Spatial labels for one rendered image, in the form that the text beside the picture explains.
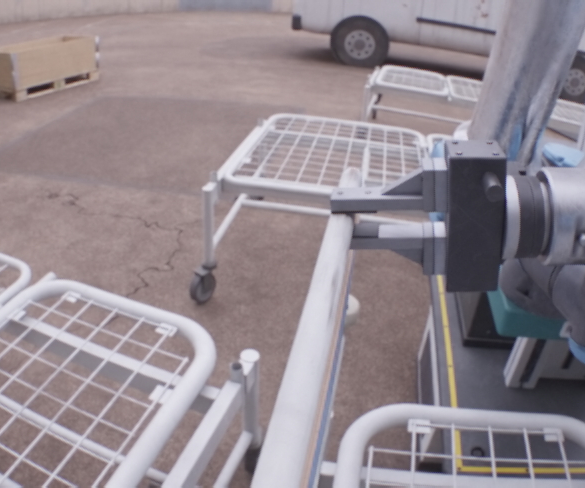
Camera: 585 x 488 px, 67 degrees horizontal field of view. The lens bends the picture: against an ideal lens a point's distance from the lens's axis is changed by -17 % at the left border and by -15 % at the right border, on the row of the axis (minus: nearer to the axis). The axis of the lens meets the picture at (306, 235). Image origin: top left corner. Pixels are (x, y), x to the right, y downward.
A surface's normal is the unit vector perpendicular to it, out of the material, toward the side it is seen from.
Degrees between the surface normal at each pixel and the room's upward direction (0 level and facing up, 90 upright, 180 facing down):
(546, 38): 112
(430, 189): 90
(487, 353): 0
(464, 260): 90
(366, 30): 90
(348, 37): 90
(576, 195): 40
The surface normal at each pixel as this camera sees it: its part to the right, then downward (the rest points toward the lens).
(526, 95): -0.35, 0.73
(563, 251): -0.15, 0.69
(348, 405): 0.07, -0.87
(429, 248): -0.16, 0.46
